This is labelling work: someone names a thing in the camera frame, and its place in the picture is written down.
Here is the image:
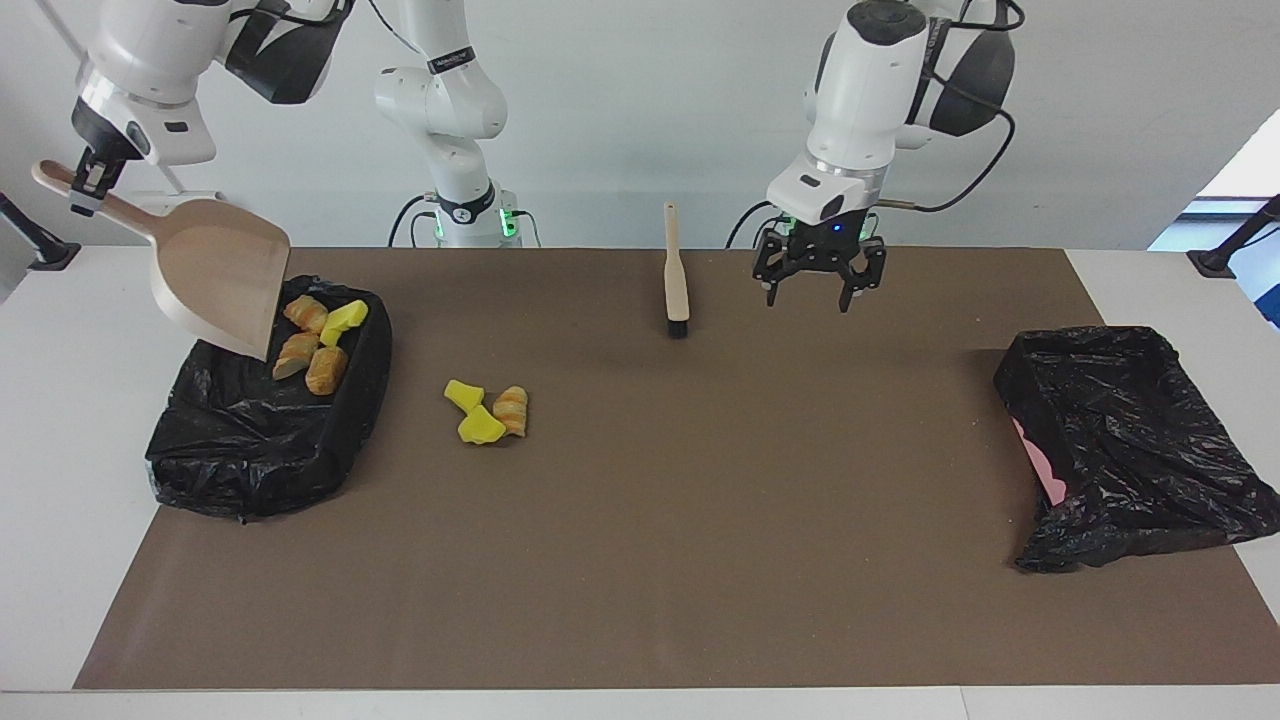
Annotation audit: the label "black left base cable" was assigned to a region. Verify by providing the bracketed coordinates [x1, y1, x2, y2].
[725, 198, 776, 249]

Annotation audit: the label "green yellow sponge piece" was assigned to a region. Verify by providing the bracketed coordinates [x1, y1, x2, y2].
[320, 299, 370, 347]

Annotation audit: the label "chunky yellow sponge piece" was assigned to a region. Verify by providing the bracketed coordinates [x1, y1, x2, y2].
[457, 404, 507, 446]

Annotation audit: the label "black clamp mount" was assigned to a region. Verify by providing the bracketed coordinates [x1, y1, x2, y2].
[1187, 195, 1280, 279]
[0, 190, 81, 273]

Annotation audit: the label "bright window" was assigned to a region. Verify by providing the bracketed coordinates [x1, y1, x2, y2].
[1148, 105, 1280, 331]

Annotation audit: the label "pale yellow sponge scrap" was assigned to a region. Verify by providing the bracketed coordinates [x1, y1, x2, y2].
[272, 332, 321, 382]

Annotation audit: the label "brown oval toy bread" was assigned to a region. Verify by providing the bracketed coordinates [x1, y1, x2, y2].
[305, 345, 350, 397]

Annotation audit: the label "beige hand brush black bristles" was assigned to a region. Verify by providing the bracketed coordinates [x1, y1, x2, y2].
[663, 202, 691, 339]

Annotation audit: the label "pink plastic bin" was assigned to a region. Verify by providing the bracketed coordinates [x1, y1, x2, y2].
[1012, 417, 1067, 507]

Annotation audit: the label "black plastic trash bag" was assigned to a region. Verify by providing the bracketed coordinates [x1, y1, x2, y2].
[993, 325, 1280, 574]

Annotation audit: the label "beige plastic dustpan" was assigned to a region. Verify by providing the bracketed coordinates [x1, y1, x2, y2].
[32, 160, 292, 362]

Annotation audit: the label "brown paper table mat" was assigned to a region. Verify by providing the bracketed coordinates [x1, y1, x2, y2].
[73, 247, 1280, 691]

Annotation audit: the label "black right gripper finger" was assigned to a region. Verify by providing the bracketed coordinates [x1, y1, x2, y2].
[70, 160, 114, 218]

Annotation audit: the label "left black bag bin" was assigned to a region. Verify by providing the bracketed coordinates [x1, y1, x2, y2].
[145, 277, 393, 523]

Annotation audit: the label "black right base cable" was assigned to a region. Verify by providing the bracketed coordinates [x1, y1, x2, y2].
[388, 193, 441, 248]

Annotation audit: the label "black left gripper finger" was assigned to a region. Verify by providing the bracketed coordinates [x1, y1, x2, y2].
[752, 232, 801, 307]
[835, 240, 888, 314]

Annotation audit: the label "black base cable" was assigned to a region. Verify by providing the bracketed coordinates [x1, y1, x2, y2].
[725, 198, 776, 249]
[388, 193, 441, 248]

